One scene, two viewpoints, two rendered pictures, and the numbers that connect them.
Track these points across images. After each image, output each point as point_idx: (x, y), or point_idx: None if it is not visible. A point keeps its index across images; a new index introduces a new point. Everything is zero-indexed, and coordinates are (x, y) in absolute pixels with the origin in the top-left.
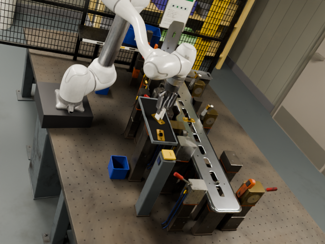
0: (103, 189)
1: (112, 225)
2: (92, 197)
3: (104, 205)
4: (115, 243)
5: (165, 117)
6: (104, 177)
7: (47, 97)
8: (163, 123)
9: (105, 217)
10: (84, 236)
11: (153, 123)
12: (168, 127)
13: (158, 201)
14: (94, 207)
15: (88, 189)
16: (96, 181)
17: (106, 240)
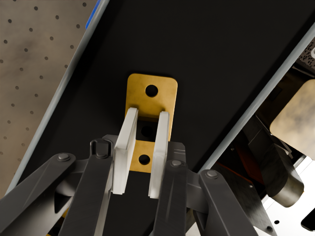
0: (63, 44)
1: (32, 129)
2: (26, 50)
3: (42, 83)
4: (18, 158)
5: (213, 136)
6: (86, 17)
7: None
8: (148, 169)
9: (29, 106)
10: None
11: (83, 140)
12: (153, 201)
13: None
14: (17, 76)
15: (29, 27)
16: (61, 16)
17: (5, 145)
